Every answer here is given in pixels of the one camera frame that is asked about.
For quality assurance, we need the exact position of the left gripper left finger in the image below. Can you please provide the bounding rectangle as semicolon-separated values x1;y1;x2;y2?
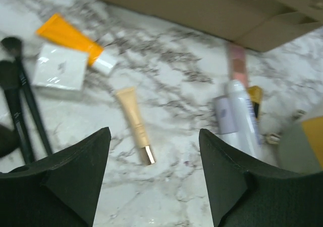
1;127;111;226

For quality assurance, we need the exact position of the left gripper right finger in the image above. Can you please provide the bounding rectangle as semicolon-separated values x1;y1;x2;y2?
199;129;322;226

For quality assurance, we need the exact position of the white round makeup organizer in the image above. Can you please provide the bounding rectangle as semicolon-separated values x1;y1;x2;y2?
265;103;322;174

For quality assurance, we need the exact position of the black round makeup brush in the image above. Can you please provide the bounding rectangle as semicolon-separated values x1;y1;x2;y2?
1;60;35;164

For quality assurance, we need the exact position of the black fan makeup brush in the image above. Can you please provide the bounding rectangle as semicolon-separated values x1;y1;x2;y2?
0;125;19;158

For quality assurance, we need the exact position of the black thin makeup brush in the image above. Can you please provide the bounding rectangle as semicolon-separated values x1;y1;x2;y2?
1;36;53;155

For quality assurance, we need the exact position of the white spray bottle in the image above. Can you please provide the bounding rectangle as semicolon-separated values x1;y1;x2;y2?
219;80;262;159

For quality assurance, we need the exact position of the lavender small bottle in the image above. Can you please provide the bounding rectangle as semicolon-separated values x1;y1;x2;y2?
213;96;238;134

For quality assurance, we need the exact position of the gold black lipstick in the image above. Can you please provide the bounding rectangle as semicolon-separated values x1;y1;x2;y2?
247;86;263;120

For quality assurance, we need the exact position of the beige concealer tube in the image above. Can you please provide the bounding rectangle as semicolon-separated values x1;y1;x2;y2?
116;87;156;165

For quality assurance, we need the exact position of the small white box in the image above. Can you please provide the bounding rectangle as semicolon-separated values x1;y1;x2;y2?
31;43;88;100

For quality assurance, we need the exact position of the pink blush palette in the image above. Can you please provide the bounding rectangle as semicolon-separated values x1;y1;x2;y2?
227;43;248;88

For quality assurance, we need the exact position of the orange white cream tube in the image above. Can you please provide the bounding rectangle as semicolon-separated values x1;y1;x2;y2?
36;13;117;75

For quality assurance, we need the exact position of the tan plastic toolbox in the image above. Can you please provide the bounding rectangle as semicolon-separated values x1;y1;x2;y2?
101;0;322;52

